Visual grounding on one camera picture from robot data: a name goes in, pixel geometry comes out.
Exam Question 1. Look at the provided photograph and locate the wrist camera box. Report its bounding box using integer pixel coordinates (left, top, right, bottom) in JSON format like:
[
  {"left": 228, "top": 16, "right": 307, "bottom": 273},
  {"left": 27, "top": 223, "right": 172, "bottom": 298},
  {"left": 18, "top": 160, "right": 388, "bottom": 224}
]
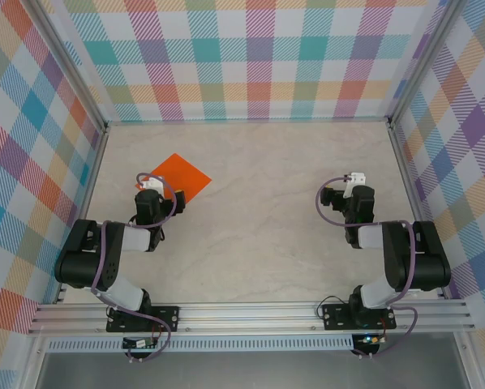
[
  {"left": 342, "top": 172, "right": 367, "bottom": 199},
  {"left": 139, "top": 177, "right": 165, "bottom": 192}
]

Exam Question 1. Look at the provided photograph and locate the thin aluminium wall rail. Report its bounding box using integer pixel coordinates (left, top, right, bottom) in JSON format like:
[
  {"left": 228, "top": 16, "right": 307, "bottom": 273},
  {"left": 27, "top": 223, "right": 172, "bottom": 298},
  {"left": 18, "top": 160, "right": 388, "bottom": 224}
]
[{"left": 104, "top": 116, "right": 392, "bottom": 127}]

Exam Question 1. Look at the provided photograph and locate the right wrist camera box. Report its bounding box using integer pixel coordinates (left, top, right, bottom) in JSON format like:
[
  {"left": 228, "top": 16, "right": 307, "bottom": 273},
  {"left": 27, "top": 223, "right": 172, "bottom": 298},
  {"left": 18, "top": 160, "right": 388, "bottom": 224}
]
[{"left": 342, "top": 172, "right": 367, "bottom": 199}]

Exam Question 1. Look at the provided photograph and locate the aluminium frame rail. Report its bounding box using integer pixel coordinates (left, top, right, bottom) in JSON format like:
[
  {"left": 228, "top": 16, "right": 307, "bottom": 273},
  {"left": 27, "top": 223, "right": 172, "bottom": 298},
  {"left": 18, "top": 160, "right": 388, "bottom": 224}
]
[{"left": 28, "top": 298, "right": 477, "bottom": 336}]

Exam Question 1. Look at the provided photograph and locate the orange paper sheet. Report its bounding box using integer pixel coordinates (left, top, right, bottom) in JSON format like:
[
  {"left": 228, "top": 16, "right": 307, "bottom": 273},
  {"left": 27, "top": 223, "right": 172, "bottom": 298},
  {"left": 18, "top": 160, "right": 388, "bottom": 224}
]
[{"left": 135, "top": 152, "right": 213, "bottom": 203}]

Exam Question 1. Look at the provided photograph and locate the aluminium corner post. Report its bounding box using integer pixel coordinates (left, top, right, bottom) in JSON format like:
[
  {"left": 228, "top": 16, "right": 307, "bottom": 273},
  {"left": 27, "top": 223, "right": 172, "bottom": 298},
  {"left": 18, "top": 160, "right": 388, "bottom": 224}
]
[
  {"left": 25, "top": 0, "right": 109, "bottom": 133},
  {"left": 388, "top": 0, "right": 470, "bottom": 130}
]

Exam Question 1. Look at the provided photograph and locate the aluminium side rail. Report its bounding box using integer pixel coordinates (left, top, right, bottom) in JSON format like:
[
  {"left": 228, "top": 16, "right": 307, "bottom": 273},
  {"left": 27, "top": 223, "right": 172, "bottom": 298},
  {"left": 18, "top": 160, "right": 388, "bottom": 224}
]
[
  {"left": 54, "top": 125, "right": 109, "bottom": 305},
  {"left": 388, "top": 121, "right": 449, "bottom": 299}
]

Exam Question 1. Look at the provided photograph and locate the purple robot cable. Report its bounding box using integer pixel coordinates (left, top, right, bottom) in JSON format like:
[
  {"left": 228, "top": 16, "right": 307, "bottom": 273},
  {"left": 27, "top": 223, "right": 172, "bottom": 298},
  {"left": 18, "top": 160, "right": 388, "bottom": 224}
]
[
  {"left": 315, "top": 173, "right": 418, "bottom": 360},
  {"left": 90, "top": 173, "right": 177, "bottom": 363}
]

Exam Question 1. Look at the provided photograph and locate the slotted grey cable duct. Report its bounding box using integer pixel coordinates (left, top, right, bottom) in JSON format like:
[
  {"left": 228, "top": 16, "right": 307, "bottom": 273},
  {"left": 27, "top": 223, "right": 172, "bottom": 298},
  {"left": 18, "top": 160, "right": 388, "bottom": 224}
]
[{"left": 46, "top": 334, "right": 355, "bottom": 353}]

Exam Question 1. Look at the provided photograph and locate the grey metal shelf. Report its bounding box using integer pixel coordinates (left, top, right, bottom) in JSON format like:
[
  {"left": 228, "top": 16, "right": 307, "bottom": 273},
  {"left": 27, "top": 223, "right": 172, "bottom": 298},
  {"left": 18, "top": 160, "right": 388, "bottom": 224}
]
[{"left": 33, "top": 351, "right": 473, "bottom": 389}]

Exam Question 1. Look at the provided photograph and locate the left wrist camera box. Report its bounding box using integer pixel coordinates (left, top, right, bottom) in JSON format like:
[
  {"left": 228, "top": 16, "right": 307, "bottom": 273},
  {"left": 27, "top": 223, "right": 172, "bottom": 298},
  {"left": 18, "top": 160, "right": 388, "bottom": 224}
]
[{"left": 139, "top": 177, "right": 165, "bottom": 192}]

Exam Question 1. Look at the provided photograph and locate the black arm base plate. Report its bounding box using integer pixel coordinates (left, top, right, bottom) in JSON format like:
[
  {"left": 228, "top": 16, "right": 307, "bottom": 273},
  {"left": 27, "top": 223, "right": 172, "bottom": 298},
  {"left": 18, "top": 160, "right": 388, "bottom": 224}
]
[
  {"left": 105, "top": 306, "right": 181, "bottom": 334},
  {"left": 321, "top": 303, "right": 397, "bottom": 331}
]

